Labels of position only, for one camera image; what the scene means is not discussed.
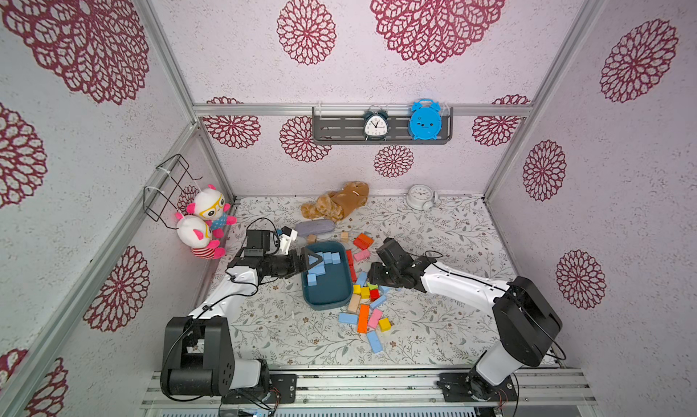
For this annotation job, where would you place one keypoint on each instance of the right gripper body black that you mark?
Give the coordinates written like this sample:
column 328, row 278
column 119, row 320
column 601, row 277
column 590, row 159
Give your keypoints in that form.
column 389, row 254

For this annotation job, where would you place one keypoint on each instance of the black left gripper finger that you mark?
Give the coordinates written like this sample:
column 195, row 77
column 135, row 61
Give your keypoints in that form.
column 306, row 272
column 308, row 255

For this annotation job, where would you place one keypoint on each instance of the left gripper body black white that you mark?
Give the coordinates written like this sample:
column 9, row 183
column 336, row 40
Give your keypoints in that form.
column 279, row 264

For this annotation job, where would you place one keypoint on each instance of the light blue rectangular block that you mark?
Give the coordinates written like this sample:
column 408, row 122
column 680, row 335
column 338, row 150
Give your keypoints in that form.
column 319, row 269

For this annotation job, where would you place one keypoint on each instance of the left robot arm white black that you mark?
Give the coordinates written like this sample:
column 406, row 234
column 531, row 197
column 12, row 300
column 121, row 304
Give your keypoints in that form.
column 198, row 355

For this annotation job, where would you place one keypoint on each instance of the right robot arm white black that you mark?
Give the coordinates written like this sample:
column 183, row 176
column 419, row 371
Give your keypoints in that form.
column 527, row 325

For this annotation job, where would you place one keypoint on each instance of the red rectangular block upper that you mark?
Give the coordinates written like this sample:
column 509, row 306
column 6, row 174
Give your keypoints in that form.
column 349, row 257

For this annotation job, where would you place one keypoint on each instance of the grey fabric glasses case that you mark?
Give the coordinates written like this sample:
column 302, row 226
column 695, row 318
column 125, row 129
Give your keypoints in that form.
column 314, row 227

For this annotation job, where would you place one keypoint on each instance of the dark teal plastic bin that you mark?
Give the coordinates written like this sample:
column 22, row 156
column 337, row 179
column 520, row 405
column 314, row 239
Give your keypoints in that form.
column 335, row 288

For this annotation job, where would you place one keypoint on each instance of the pink rectangular block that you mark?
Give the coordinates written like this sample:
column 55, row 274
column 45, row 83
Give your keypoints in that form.
column 361, row 255

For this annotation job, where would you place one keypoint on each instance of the light blue narrow block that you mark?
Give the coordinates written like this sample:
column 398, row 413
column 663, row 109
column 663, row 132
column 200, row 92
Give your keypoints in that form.
column 375, row 304

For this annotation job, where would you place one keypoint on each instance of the light blue block far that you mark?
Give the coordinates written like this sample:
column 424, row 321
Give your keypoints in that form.
column 362, row 279

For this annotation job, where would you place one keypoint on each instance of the red rectangular block lower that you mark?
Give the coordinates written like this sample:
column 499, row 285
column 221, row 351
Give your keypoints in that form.
column 352, row 273

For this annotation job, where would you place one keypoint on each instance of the red rectangular block by orange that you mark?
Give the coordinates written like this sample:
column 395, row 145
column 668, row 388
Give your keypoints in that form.
column 360, row 244

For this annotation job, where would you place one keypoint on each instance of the pink block lower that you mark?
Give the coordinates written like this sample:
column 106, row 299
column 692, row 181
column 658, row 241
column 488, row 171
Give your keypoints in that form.
column 375, row 317

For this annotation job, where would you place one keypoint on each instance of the long natural wooden block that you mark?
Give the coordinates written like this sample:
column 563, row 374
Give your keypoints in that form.
column 353, row 306

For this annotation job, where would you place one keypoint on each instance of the brown teddy bear plush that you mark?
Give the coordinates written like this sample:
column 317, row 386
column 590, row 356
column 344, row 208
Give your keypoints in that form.
column 338, row 205

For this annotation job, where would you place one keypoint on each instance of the long orange block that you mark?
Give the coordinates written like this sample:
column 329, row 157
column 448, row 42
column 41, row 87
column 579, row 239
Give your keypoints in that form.
column 364, row 316

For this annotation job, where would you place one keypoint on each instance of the yellow cube far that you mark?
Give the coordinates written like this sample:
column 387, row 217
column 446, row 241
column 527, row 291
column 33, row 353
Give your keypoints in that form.
column 384, row 325

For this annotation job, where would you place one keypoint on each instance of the light blue block left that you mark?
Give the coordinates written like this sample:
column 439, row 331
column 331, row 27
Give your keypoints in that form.
column 348, row 318

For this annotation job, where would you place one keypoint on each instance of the white owl plush yellow glasses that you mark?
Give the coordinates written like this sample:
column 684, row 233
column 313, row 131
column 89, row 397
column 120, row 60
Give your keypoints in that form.
column 211, row 206

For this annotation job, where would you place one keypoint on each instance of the white alarm clock on table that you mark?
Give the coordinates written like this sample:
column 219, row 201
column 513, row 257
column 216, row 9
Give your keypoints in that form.
column 422, row 198

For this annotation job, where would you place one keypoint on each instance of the white plush striped legs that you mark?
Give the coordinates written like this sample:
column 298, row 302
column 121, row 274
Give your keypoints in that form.
column 196, row 234

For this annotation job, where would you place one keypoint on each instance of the dark green alarm clock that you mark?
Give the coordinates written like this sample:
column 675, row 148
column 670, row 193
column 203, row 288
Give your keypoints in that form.
column 376, row 125

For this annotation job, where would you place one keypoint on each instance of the blue alarm clock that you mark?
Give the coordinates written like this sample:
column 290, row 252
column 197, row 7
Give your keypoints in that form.
column 425, row 122

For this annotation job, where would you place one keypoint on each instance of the black wire wall basket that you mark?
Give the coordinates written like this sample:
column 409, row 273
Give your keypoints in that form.
column 163, row 200

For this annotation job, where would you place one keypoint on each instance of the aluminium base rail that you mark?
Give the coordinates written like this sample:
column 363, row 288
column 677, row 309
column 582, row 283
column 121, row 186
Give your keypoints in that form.
column 407, row 386

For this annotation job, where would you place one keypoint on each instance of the grey wall shelf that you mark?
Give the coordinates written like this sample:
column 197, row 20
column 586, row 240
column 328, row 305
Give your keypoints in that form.
column 333, row 127

